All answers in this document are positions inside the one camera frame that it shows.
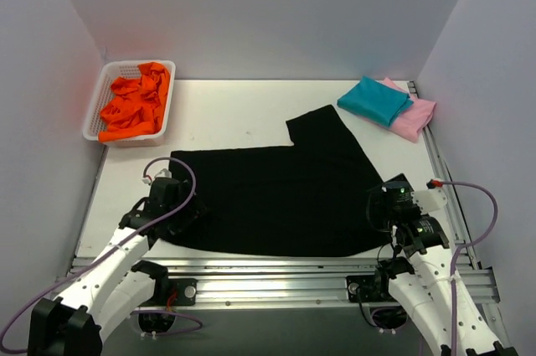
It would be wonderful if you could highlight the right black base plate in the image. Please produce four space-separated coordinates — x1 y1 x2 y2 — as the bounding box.
345 275 395 303

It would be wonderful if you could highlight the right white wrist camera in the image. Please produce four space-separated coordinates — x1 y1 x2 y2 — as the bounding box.
411 179 448 214

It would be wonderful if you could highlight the aluminium rail frame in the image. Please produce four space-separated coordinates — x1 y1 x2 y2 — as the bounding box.
33 79 514 356

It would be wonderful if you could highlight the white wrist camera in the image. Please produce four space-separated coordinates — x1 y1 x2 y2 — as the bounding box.
411 179 448 214
142 168 172 185

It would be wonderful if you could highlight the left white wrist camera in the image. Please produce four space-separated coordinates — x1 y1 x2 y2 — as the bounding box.
142 168 172 185

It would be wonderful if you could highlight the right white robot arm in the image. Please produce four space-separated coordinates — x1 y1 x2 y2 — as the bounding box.
367 174 517 355

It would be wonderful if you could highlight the folded teal t-shirt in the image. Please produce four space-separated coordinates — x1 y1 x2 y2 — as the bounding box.
337 77 414 127

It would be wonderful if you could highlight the white plastic laundry basket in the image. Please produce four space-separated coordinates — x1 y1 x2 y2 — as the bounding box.
83 60 175 147

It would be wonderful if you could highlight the folded pink t-shirt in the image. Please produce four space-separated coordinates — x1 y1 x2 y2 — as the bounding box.
379 78 436 142

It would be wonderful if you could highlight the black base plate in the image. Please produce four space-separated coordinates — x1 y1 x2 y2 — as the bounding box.
345 275 395 303
162 278 198 308

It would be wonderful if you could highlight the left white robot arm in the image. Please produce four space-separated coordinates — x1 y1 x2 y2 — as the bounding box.
28 178 206 355

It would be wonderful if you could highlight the orange crumpled t-shirt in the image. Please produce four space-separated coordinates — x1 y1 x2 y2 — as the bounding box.
98 62 171 142

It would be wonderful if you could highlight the black t-shirt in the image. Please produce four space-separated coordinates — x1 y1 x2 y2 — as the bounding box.
169 106 389 257

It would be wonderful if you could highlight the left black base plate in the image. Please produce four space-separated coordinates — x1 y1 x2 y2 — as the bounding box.
162 278 198 308

